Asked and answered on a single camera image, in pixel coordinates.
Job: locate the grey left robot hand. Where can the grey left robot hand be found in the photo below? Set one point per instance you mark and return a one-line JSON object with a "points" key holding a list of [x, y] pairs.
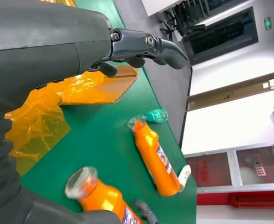
{"points": [[46, 40]]}

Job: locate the orange detergent bottle clear cap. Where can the orange detergent bottle clear cap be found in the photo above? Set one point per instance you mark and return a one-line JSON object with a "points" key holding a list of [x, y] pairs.
{"points": [[153, 157], [104, 198]]}

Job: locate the teal plastic bottle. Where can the teal plastic bottle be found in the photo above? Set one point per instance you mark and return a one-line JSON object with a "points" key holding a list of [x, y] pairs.
{"points": [[157, 116]]}

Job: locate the white plastic bottle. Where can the white plastic bottle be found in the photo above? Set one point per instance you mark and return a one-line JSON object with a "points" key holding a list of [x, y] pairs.
{"points": [[184, 177]]}

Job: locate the cardboard with yellow tape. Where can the cardboard with yellow tape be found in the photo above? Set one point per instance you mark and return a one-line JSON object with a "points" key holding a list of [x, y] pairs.
{"points": [[46, 123]]}

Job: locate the green table mat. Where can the green table mat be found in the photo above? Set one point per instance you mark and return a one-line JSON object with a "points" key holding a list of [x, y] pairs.
{"points": [[99, 139]]}

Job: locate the black office chair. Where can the black office chair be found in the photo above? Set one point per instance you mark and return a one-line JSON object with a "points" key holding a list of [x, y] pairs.
{"points": [[185, 24]]}

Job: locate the dark slatted panel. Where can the dark slatted panel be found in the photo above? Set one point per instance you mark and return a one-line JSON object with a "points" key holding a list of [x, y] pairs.
{"points": [[221, 37]]}

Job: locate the silver framed red cabinet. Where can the silver framed red cabinet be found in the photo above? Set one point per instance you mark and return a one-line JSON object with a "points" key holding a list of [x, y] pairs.
{"points": [[209, 171]]}

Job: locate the green exit sign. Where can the green exit sign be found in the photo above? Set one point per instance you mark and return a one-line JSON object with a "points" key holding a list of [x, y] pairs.
{"points": [[267, 23]]}

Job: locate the brown wooden rail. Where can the brown wooden rail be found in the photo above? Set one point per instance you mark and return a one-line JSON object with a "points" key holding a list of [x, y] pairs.
{"points": [[232, 92]]}

